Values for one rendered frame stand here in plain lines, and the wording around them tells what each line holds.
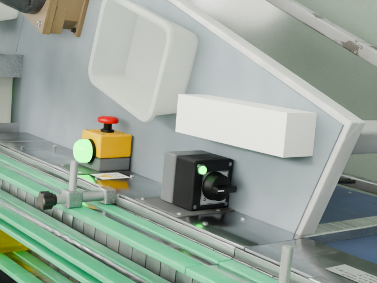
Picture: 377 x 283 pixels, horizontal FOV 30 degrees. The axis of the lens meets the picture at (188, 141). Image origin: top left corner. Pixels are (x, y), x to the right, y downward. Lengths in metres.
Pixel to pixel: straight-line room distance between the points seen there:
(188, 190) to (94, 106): 0.44
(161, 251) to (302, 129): 0.25
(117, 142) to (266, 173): 0.36
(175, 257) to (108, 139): 0.44
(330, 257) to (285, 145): 0.16
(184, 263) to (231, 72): 0.36
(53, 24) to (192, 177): 0.55
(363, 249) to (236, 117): 0.27
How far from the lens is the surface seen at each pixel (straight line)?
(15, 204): 1.42
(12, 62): 1.74
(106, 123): 1.32
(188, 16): 1.22
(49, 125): 1.63
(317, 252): 0.95
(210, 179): 1.07
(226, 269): 0.91
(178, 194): 1.10
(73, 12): 1.49
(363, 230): 1.15
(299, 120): 0.97
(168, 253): 0.93
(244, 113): 1.01
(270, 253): 0.92
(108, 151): 1.31
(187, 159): 1.08
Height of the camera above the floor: 1.51
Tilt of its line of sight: 39 degrees down
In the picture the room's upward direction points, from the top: 92 degrees counter-clockwise
